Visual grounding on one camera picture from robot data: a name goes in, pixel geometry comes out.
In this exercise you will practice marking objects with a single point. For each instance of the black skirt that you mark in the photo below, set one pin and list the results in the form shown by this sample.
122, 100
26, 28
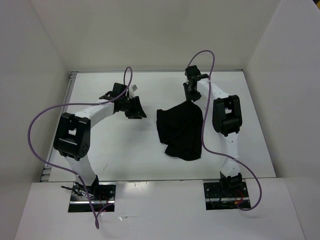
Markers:
180, 128

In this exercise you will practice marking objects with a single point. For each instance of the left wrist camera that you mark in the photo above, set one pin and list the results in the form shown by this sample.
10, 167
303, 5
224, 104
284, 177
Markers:
131, 90

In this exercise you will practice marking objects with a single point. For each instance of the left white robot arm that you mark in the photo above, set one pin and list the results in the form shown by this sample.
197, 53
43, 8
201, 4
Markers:
73, 135

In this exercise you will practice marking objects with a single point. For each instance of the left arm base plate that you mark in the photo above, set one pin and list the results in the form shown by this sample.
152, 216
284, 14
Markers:
103, 201

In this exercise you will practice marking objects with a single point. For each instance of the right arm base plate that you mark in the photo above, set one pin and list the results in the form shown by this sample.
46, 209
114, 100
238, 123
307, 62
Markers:
218, 199

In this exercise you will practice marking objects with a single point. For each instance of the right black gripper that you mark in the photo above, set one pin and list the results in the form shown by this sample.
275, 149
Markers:
189, 96

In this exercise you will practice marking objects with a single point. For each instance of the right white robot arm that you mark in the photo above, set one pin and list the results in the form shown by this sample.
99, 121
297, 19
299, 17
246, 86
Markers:
226, 121

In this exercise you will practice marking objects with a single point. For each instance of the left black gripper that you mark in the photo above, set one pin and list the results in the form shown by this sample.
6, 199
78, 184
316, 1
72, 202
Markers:
137, 111

